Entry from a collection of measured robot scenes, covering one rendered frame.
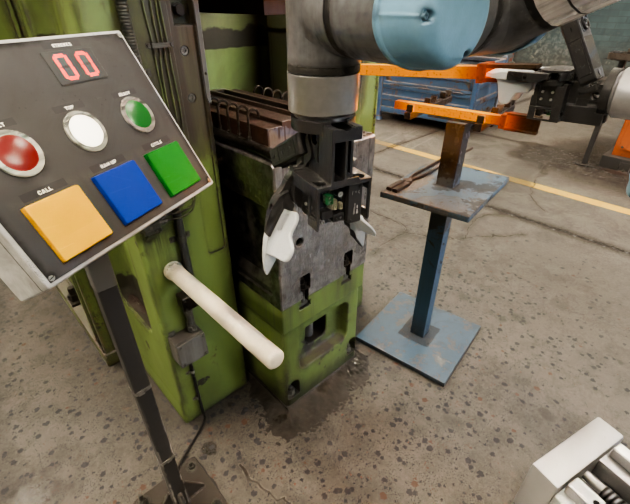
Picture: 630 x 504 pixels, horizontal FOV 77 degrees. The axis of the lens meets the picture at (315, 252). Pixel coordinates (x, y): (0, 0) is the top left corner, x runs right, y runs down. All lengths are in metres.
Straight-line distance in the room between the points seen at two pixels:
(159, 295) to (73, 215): 0.63
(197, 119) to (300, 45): 0.67
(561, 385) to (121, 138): 1.68
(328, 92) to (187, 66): 0.65
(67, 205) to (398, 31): 0.43
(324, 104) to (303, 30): 0.07
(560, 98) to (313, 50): 0.51
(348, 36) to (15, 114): 0.42
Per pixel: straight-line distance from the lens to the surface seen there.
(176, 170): 0.70
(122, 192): 0.63
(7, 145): 0.59
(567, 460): 0.62
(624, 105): 0.80
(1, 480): 1.70
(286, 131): 1.04
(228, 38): 1.49
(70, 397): 1.81
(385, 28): 0.34
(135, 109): 0.71
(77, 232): 0.58
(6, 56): 0.66
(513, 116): 1.22
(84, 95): 0.68
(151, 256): 1.11
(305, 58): 0.42
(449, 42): 0.33
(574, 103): 0.84
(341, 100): 0.43
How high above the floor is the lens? 1.24
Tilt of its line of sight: 32 degrees down
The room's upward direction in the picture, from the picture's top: straight up
